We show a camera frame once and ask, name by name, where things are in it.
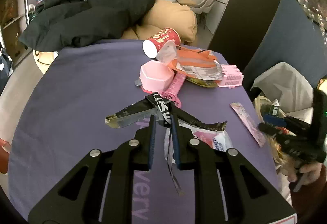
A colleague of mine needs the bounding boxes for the pink strip wrapper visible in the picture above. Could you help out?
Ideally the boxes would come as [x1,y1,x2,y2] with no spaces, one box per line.
[230,102,266,148]

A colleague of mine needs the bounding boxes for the pink white snack packet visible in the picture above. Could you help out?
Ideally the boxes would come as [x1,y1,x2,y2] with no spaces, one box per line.
[178,120,233,151]

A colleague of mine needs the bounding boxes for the orange silver snack bag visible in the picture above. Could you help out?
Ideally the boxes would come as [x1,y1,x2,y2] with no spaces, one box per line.
[168,46,223,83]

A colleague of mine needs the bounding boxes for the black foil snack wrapper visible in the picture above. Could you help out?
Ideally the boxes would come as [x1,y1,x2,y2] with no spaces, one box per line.
[105,93,227,198]

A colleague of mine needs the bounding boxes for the clear plastic wrapper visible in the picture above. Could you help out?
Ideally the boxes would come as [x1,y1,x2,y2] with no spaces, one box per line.
[156,40,178,65]

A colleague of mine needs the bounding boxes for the red paper cup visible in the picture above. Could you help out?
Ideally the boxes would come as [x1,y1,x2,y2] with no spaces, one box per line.
[142,28,181,58]

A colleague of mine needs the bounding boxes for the paper trash bag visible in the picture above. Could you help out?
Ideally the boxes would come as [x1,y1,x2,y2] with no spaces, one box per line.
[254,96,306,183]

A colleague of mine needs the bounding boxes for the person right hand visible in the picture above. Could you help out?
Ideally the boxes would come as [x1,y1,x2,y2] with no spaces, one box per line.
[284,159,323,185]

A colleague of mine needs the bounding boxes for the pink slotted holder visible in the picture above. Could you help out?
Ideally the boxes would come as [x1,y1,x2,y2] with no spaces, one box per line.
[217,65,244,88]

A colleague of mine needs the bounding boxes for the purple tablecloth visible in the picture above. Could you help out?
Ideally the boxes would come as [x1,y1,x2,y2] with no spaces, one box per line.
[9,40,278,223]

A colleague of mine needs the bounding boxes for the blue partition panel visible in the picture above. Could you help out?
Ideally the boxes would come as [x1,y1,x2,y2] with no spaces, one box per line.
[243,0,326,100]

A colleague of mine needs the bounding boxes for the red stool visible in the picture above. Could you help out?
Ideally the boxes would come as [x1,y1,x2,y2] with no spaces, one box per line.
[0,139,11,174]

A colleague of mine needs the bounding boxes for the dark cabinet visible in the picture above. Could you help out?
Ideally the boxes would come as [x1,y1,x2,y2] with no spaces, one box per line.
[208,0,280,71]

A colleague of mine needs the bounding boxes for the pink hexagonal box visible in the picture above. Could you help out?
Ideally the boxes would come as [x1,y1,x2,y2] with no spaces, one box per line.
[139,60,175,93]

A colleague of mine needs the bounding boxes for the beige dining chair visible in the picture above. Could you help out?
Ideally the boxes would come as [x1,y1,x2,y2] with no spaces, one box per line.
[177,0,215,24]

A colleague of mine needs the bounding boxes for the tan sofa cushions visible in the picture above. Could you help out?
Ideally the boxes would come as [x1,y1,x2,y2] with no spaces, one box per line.
[121,0,197,44]

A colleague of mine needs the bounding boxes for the navy hello kitty bag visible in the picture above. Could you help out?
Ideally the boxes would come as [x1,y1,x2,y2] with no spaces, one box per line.
[0,45,12,94]

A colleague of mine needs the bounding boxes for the black jacket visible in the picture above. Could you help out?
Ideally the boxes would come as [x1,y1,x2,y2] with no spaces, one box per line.
[19,0,156,52]

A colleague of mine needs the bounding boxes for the white shelf unit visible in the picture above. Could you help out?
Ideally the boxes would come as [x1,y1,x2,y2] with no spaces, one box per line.
[1,0,31,68]

